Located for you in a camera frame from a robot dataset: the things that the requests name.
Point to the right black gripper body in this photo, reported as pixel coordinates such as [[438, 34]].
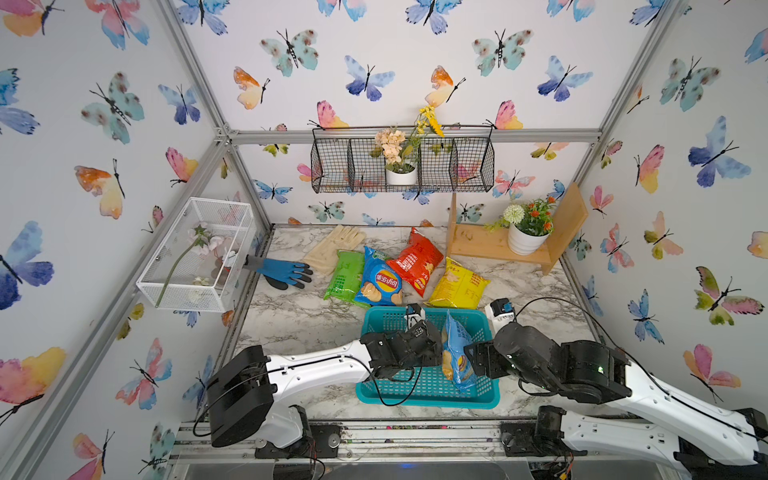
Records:
[[494, 365]]

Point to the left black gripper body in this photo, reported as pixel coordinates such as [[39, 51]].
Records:
[[430, 358]]

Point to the light blue chips bag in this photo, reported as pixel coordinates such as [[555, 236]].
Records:
[[456, 366]]

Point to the dark blue Lay's chips bag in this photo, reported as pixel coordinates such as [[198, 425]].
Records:
[[380, 284]]

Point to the red chips bag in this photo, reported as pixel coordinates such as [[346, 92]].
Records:
[[417, 261]]

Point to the green chips bag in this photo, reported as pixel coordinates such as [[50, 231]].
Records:
[[347, 276]]

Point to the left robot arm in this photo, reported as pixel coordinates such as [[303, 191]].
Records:
[[251, 396]]

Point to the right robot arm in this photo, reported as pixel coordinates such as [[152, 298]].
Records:
[[668, 427]]

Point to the teal plastic basket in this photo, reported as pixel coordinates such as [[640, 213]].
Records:
[[427, 386]]

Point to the yellow chips bag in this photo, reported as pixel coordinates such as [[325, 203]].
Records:
[[459, 288]]

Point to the wooden corner shelf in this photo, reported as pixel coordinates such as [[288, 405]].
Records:
[[472, 240]]

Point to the beige rubber glove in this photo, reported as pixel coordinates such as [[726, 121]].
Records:
[[323, 258]]

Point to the white pot with orange flowers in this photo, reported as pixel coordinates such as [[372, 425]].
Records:
[[528, 224]]

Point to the blue black work glove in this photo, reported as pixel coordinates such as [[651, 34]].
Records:
[[280, 274]]

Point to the white pot with peach flowers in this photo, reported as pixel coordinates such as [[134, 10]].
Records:
[[401, 150]]

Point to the pink artificial flower stem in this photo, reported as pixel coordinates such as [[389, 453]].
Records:
[[185, 282]]

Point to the black wire wall basket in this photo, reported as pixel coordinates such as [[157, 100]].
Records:
[[356, 160]]

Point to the white wire mesh box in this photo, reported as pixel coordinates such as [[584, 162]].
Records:
[[231, 219]]

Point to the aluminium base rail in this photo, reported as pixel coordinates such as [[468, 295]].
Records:
[[451, 440]]

